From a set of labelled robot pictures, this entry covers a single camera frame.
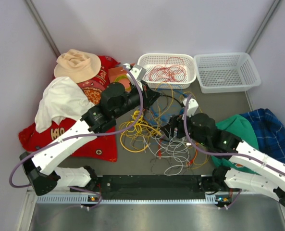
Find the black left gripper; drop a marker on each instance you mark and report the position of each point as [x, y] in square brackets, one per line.
[149, 96]

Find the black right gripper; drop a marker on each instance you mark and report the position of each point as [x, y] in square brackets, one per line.
[176, 121]

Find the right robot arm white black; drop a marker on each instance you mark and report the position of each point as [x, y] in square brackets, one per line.
[268, 177]

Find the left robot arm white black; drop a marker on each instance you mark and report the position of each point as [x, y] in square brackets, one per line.
[42, 168]

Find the white oval perforated basket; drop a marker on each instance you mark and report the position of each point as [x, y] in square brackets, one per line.
[168, 70]

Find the orange square box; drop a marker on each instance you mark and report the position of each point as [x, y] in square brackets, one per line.
[118, 74]

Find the red patterned cloth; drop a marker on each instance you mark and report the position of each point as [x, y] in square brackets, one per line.
[104, 147]

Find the green shirt orange logo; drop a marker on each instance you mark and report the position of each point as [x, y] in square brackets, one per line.
[241, 127]

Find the white rectangular mesh basket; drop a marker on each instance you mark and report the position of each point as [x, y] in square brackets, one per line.
[226, 72]

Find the beige bucket hat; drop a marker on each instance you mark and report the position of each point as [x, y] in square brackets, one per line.
[79, 66]

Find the white t-shirt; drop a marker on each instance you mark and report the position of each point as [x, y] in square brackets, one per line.
[61, 99]

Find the blue plaid cloth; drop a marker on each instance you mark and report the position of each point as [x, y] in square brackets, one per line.
[269, 131]

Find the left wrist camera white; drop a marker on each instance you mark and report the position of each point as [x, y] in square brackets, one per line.
[135, 71]

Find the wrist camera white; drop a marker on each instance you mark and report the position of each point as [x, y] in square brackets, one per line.
[192, 106]
[135, 71]

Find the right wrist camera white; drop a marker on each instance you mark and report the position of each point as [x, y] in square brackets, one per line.
[192, 106]

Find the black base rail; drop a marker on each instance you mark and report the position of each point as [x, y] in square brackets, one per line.
[154, 187]

